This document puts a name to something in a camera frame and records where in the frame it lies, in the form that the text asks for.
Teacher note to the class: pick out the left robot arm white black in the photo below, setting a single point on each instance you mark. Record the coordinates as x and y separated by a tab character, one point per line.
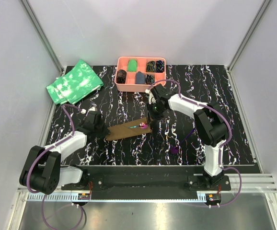
42	171

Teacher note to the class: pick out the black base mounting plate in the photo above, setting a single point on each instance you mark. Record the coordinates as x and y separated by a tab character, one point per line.
146	182

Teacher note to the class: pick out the pink compartment tray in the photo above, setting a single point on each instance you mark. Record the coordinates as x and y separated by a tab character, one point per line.
130	85

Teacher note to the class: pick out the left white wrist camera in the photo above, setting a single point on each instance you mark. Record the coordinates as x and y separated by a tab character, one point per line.
92	109

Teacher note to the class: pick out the black patterned rolled cloth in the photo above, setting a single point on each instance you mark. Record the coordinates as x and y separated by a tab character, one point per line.
150	79

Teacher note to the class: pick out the black marble pattern mat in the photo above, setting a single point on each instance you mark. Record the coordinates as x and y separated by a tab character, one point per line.
205	83

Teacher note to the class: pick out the dark brown rolled cloth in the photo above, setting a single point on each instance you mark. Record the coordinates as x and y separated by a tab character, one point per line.
121	76

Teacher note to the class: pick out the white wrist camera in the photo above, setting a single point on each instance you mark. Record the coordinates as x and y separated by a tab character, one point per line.
92	109
152	99

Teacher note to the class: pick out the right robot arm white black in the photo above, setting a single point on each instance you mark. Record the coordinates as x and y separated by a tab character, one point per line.
212	127

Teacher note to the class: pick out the green white patterned cloth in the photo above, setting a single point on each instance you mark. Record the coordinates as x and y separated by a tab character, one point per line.
79	82

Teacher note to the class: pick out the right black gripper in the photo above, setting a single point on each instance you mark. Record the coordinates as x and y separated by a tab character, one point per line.
153	117

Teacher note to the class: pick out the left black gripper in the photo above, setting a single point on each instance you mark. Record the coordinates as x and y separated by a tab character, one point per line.
106	130

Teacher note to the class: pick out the green rolled cloth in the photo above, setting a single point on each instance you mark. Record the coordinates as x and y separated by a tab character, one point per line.
132	65

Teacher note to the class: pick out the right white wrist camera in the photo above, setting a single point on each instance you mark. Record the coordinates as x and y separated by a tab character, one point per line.
152	99

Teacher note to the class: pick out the black blue rolled cloth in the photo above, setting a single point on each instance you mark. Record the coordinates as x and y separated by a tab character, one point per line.
159	66

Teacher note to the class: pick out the brown cloth napkin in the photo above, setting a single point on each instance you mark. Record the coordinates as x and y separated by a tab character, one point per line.
122	131

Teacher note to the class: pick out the black multicolour rolled cloth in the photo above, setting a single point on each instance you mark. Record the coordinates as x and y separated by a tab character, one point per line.
150	66

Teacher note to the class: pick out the blue grey rolled cloth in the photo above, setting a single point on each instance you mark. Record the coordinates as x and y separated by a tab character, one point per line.
139	78

